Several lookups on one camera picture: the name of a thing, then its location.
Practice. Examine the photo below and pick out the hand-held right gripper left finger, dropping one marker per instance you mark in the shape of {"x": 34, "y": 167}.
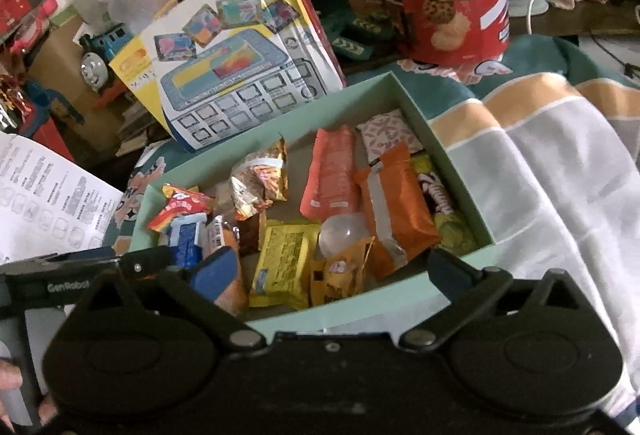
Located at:
{"x": 215, "y": 272}

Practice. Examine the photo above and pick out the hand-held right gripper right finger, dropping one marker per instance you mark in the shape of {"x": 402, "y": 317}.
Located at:
{"x": 450, "y": 270}

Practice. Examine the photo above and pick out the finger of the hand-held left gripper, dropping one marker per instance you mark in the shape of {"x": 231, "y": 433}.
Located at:
{"x": 65, "y": 259}
{"x": 145, "y": 260}

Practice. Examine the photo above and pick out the yellow-green cartoon candy packet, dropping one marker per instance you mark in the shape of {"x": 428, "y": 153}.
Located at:
{"x": 455, "y": 232}

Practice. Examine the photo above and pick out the blue and white packet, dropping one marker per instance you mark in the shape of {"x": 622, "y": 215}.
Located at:
{"x": 187, "y": 240}

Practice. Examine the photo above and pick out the brown snack packet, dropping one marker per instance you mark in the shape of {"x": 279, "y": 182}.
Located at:
{"x": 248, "y": 235}

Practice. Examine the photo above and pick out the red rainbow-striped packet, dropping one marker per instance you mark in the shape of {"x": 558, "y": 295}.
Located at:
{"x": 180, "y": 207}

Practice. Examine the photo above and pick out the yellow snack packet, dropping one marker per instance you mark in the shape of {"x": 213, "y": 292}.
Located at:
{"x": 285, "y": 265}

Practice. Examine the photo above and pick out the orange packet with white stripe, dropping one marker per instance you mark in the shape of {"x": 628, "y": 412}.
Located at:
{"x": 400, "y": 215}

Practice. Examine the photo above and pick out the dark blue white candy packet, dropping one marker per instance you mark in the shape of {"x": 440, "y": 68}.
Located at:
{"x": 437, "y": 195}

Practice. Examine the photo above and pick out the gold patterned packet white band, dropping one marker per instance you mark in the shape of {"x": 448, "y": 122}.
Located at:
{"x": 260, "y": 180}

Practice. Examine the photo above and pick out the mint green cardboard box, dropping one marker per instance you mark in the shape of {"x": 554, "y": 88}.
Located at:
{"x": 350, "y": 310}

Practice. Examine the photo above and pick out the long yellow bar packet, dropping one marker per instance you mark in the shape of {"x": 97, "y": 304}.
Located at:
{"x": 422, "y": 163}

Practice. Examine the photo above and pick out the small orange cartoon-face packet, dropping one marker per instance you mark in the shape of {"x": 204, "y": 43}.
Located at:
{"x": 340, "y": 277}

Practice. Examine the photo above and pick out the large orange and white packet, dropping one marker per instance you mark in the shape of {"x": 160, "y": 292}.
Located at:
{"x": 330, "y": 180}

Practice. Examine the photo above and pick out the white flower-print snack packet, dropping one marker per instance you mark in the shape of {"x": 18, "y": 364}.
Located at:
{"x": 387, "y": 130}

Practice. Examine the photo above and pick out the person's left hand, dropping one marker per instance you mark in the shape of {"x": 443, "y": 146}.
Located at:
{"x": 10, "y": 375}

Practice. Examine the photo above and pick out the printed instruction sheet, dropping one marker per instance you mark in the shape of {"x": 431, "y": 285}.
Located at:
{"x": 45, "y": 195}

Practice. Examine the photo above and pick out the brown cardboard box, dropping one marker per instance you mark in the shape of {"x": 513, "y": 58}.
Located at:
{"x": 65, "y": 115}

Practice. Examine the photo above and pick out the orange foil decoration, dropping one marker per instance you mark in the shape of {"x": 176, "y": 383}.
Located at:
{"x": 10, "y": 97}

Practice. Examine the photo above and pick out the yellow white toy packaging box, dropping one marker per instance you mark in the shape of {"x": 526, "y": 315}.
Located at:
{"x": 240, "y": 65}

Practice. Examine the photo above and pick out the blue toy train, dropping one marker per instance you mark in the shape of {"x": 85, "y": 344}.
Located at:
{"x": 102, "y": 50}

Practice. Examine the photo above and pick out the red plastic box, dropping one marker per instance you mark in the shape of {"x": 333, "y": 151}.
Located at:
{"x": 25, "y": 10}

